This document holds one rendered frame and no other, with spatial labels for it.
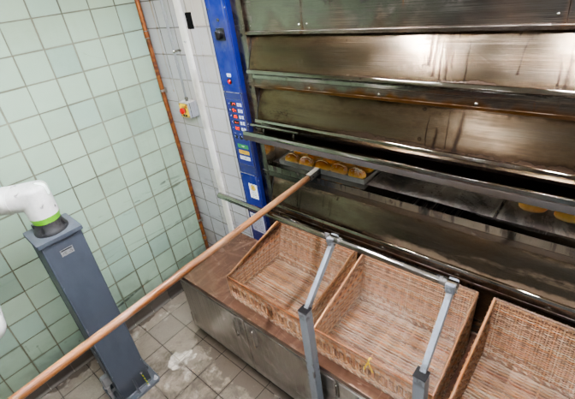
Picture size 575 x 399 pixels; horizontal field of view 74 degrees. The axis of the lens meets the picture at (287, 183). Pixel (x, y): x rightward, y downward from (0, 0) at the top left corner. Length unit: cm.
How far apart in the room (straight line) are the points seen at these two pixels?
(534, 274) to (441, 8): 103
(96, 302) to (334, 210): 134
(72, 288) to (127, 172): 87
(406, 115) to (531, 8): 53
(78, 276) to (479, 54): 200
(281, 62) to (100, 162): 135
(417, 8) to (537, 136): 58
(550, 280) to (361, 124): 93
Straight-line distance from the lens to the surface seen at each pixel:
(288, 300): 216
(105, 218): 276
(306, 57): 178
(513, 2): 142
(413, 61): 153
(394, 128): 164
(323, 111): 181
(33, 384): 146
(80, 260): 218
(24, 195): 203
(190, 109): 249
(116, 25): 265
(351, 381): 185
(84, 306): 230
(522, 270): 176
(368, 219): 194
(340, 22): 167
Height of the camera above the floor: 212
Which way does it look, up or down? 28 degrees down
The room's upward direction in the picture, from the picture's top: 8 degrees counter-clockwise
